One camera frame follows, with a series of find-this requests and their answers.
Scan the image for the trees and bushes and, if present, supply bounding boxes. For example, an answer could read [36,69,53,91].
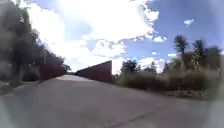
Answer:
[113,34,224,100]

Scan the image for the dark trees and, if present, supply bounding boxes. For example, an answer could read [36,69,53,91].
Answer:
[0,0,72,88]

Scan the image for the grey concrete path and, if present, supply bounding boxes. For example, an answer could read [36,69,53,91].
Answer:
[0,74,224,128]

